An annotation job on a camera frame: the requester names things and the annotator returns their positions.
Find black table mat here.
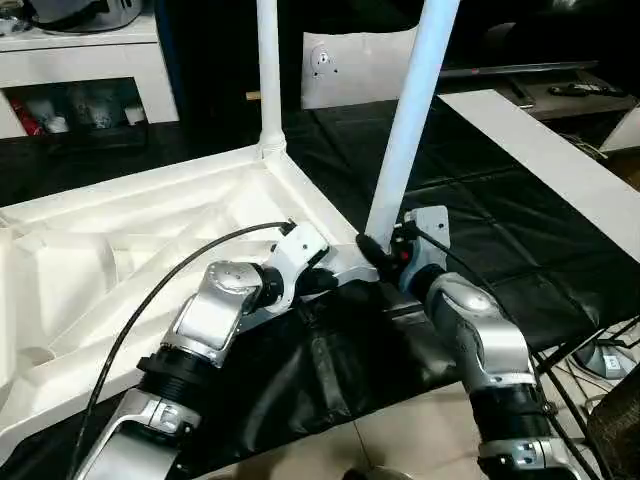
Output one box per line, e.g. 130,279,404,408
0,97,640,474

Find white flat board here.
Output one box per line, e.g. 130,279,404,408
438,88,640,252

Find black stand leg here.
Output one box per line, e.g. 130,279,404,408
536,326,607,372

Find grey stand base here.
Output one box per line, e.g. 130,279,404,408
571,338,632,380

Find dark low tv bench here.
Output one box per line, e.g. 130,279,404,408
508,68,640,122

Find black cabinet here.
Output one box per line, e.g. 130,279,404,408
153,0,312,151

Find black remote control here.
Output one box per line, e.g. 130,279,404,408
546,83,627,98

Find white drawer unit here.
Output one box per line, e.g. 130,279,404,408
598,101,640,155

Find brown woven stool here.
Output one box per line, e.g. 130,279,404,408
586,373,640,480

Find white cabinet with glass doors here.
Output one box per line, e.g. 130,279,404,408
0,21,181,140

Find grey round appliance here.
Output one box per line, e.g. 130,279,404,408
28,0,145,34

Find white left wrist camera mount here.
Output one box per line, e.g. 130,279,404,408
266,221,332,315

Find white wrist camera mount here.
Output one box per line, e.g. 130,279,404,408
393,203,452,292
266,221,332,315

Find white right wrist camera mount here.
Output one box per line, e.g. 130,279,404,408
393,203,452,292

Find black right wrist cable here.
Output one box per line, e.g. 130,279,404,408
398,223,617,480

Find loose floor cables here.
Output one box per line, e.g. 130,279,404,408
564,132,609,161

